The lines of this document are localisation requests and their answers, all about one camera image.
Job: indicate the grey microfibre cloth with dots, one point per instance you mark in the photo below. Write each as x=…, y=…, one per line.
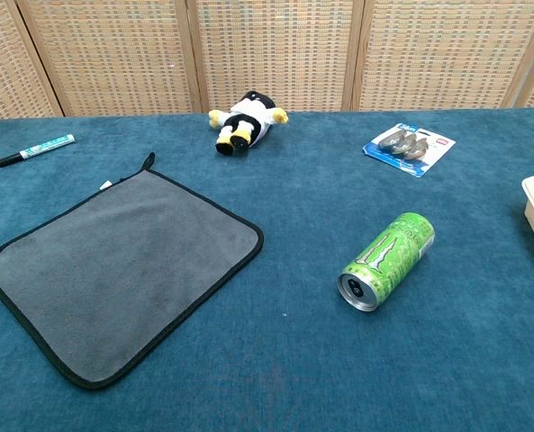
x=113, y=270

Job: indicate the black white yellow plush toy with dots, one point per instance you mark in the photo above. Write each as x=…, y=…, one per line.
x=254, y=114

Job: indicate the green energy drink can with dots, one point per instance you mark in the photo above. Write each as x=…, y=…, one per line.
x=392, y=256

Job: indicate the blue carpet table cover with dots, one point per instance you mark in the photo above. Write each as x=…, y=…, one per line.
x=293, y=360

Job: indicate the blister pack of metal hooks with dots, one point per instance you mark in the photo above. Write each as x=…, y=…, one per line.
x=410, y=145

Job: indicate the woven wooden folding screen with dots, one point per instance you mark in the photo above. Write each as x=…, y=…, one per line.
x=113, y=54

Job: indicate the white marker pen black cap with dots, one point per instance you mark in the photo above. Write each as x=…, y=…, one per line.
x=46, y=146

